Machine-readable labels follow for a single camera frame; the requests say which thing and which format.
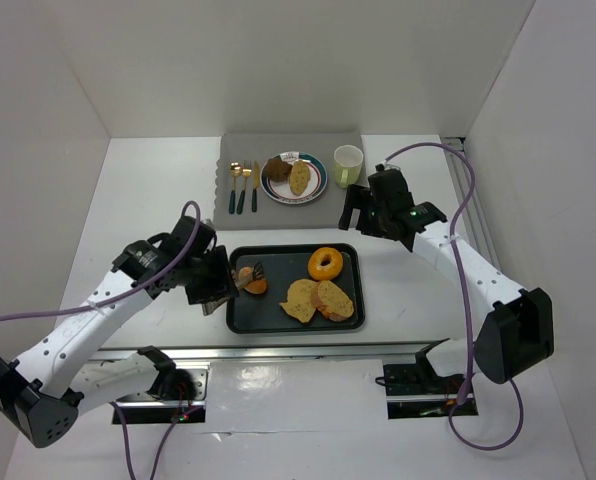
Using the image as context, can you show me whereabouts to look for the metal food tongs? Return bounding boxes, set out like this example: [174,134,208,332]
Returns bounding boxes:
[202,262,265,316]

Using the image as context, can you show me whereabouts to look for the small orange bun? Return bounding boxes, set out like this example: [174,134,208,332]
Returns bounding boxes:
[238,266,268,295]

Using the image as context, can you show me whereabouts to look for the dark brown bread piece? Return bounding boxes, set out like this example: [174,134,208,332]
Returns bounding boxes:
[263,156,292,182]

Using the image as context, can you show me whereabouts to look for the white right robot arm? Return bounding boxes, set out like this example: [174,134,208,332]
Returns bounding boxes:
[338,169,554,384]

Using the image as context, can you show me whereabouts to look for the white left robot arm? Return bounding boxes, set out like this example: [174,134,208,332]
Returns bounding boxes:
[0,216,238,448]

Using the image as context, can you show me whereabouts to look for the crusted seeded bread slice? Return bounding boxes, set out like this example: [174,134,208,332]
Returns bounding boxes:
[312,280,355,322]

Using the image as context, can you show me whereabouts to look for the large seeded bread slice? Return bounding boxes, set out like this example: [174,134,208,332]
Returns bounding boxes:
[279,279,318,324]

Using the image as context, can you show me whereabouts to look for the pale green mug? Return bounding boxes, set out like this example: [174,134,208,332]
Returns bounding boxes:
[334,145,364,188]

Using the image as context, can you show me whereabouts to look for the orange glazed donut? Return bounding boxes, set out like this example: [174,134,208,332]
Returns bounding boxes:
[307,247,344,281]

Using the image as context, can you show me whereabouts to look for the black baking tray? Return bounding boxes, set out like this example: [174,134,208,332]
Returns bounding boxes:
[226,243,365,334]

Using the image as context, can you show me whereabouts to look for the gold spoon green handle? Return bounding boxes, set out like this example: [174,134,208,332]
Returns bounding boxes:
[228,162,242,214]

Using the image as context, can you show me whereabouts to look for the gold fork green handle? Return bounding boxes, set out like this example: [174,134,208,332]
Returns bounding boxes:
[236,161,252,214]

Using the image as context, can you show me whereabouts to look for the aluminium rail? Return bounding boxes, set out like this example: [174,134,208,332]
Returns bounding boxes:
[90,342,449,362]

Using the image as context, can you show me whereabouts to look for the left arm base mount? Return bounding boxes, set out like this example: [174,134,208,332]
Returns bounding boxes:
[116,361,209,425]

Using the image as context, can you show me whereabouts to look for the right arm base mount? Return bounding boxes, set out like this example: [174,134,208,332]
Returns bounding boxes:
[374,363,464,420]

